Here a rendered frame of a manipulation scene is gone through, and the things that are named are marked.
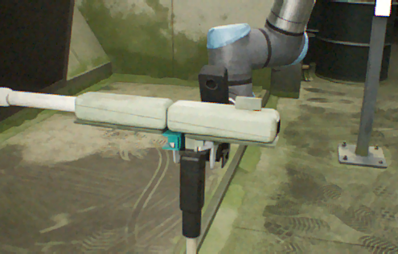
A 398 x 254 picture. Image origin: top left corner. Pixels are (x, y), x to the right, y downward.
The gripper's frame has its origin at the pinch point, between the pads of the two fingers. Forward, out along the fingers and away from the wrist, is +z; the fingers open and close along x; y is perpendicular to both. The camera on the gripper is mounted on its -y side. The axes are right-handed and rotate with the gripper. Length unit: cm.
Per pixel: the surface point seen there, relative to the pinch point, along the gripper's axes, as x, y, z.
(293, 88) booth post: -6, 26, -201
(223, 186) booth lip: 9, 41, -74
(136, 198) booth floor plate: 34, 43, -57
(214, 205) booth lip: 9, 42, -61
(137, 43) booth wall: 99, 6, -199
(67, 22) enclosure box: 45, -14, -37
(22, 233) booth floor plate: 58, 46, -29
